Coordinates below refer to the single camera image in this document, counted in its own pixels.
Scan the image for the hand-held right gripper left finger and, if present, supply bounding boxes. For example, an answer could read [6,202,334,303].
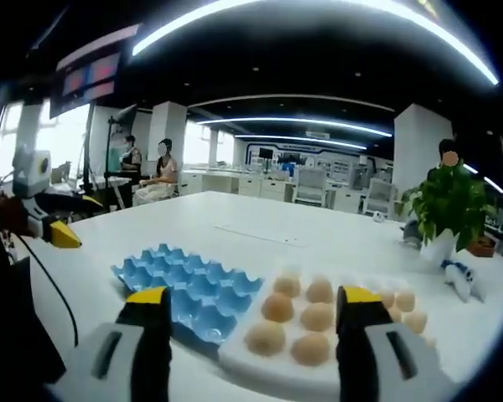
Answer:
[45,286,174,402]

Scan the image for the white office chair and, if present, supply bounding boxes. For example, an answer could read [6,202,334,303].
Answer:
[294,167,329,207]
[366,178,398,219]

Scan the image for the grey object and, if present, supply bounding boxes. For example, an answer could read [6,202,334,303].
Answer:
[401,219,425,249]

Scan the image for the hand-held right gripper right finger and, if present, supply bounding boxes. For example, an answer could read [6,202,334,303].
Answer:
[335,285,463,402]

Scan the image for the green potted plant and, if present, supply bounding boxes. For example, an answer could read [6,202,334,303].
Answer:
[396,161,499,264]

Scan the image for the long curved ceiling light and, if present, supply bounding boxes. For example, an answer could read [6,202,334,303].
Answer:
[131,0,500,86]

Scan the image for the hanging display screen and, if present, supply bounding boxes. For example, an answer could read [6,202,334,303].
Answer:
[49,23,144,119]

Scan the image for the person's dark clothing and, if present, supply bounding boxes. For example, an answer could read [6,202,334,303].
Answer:
[0,175,68,402]

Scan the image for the black cable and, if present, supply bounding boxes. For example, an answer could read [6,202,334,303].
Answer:
[18,234,79,349]

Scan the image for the white table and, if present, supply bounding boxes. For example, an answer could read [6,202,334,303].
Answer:
[24,190,503,402]

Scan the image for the row of white cabinets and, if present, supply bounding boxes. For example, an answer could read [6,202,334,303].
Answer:
[179,167,295,200]

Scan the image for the ceiling light strip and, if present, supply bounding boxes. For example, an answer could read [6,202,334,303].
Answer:
[197,116,394,138]
[233,132,369,151]

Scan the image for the white and blue toy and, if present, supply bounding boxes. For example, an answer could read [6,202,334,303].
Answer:
[441,259,488,302]

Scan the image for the group of brown eggs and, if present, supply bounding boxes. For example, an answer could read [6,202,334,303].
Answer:
[243,268,438,369]

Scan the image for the blue egg tray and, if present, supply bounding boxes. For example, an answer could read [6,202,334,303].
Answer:
[110,242,265,347]

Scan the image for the white egg tray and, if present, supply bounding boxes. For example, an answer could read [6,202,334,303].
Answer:
[216,267,450,391]

